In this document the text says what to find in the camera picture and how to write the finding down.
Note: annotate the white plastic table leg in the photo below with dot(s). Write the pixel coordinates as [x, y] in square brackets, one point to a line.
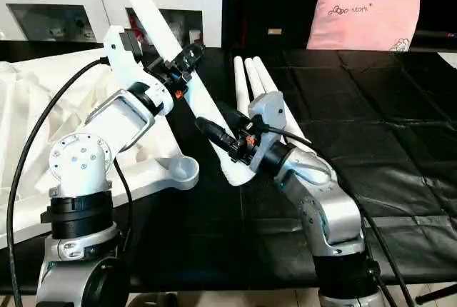
[252, 78]
[265, 78]
[240, 82]
[153, 14]

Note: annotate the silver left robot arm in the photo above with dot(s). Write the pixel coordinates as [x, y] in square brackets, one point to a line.
[82, 171]

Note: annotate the small yellow label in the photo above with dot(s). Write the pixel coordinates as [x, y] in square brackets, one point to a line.
[274, 31]

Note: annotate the black sofa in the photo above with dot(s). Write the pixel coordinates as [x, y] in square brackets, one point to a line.
[264, 0]

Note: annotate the black work mat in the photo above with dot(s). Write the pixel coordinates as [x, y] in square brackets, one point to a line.
[400, 143]

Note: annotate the pink printed pillow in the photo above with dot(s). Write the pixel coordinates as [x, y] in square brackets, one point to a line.
[364, 21]

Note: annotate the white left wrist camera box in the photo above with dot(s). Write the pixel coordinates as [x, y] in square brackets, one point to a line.
[121, 57]

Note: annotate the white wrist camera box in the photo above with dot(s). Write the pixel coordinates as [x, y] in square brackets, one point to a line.
[268, 114]
[121, 57]

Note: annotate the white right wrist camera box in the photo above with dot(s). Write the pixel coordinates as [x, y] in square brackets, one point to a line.
[268, 114]

